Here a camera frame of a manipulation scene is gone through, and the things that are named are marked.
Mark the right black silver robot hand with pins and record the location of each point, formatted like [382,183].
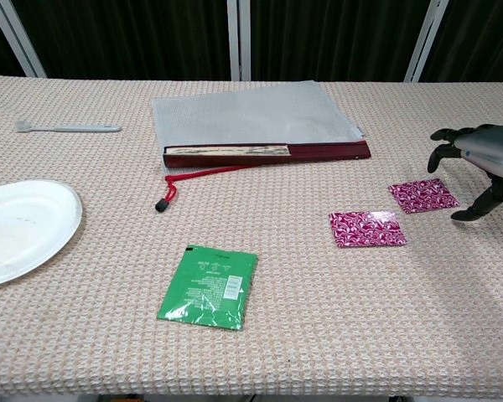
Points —
[490,151]

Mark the red patterned packet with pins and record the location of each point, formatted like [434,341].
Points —
[423,195]
[366,229]

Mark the dark red folded fan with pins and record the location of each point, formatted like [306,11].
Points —
[327,151]

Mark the beige waffle tablecloth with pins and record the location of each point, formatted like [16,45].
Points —
[318,314]

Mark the grey mesh zipper pouch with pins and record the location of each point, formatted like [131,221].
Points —
[251,113]

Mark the green foil sachet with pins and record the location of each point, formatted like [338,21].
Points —
[207,289]

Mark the grey toothbrush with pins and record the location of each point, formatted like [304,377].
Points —
[75,127]

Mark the white paper plate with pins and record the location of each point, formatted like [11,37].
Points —
[25,230]

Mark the white frame post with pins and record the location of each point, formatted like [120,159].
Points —
[233,42]
[425,42]
[14,42]

